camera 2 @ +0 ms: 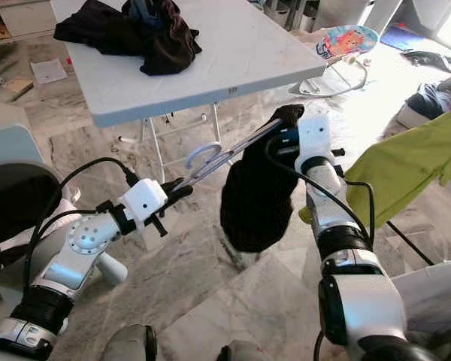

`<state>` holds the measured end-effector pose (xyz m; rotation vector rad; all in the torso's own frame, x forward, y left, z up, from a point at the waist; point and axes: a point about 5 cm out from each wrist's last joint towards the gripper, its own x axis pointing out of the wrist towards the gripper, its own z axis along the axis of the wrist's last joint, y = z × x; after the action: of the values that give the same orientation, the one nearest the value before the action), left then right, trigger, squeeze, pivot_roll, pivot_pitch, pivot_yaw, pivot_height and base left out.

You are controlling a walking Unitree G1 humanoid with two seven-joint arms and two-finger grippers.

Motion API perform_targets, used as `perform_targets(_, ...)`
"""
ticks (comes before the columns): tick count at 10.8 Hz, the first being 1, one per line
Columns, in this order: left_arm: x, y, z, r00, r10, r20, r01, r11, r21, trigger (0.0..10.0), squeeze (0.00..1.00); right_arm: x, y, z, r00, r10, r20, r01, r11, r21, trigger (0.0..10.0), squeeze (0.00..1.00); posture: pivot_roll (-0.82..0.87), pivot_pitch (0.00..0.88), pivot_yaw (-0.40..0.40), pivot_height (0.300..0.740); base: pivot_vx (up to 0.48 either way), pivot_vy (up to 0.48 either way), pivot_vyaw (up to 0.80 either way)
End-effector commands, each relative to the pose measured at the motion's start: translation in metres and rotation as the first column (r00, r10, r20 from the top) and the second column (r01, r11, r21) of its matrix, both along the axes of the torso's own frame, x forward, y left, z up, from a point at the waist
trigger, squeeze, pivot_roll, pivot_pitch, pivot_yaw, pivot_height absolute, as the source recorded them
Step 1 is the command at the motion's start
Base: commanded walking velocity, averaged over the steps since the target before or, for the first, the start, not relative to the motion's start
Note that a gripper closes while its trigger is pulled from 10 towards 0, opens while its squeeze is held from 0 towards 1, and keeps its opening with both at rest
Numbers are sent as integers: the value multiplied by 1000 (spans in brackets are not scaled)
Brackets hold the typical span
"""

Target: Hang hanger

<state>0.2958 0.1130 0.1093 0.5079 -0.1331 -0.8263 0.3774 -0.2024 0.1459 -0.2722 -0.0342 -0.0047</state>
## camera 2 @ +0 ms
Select greyish plastic clothes hanger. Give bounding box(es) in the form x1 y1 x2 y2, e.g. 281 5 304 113
169 119 284 193

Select black garment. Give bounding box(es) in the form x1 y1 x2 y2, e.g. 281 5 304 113
219 104 306 253

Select white folding table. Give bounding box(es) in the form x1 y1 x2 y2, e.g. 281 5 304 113
49 0 328 170

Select yellow green shirt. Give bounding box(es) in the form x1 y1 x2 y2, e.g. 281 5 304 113
299 113 451 228

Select dark clothes pile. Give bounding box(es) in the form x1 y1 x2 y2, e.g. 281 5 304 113
53 0 203 77

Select blue denim garment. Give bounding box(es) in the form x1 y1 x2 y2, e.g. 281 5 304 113
397 79 451 130

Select blue floor mat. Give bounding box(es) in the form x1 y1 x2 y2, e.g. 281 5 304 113
380 25 426 52

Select dark clothes in tub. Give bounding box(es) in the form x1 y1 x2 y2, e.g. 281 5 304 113
0 177 57 256

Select black metal drying rack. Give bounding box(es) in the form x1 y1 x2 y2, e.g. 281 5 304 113
385 220 437 265

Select grey laundry tub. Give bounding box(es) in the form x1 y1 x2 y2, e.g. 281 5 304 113
0 124 67 281

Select robot left leg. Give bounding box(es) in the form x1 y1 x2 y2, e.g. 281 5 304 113
101 323 159 361

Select robot leg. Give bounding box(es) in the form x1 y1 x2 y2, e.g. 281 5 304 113
216 340 273 361
101 323 159 361

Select black cloth item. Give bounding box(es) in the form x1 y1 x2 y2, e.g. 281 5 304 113
402 49 451 74

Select white paper sheet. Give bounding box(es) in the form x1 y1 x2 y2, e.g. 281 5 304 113
30 59 69 84

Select robot right leg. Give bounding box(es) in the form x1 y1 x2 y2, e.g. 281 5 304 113
216 340 273 361

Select brown cardboard book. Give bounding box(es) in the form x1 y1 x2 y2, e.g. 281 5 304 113
2 77 35 102

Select white shirt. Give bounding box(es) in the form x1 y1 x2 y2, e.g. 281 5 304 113
391 259 451 335

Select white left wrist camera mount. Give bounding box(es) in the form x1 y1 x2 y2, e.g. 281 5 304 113
120 179 171 230

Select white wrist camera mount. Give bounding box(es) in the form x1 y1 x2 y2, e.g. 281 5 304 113
120 179 171 230
297 113 334 168

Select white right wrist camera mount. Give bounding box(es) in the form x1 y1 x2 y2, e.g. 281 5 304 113
297 113 334 168

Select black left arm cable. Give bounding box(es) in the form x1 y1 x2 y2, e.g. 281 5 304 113
23 158 142 298

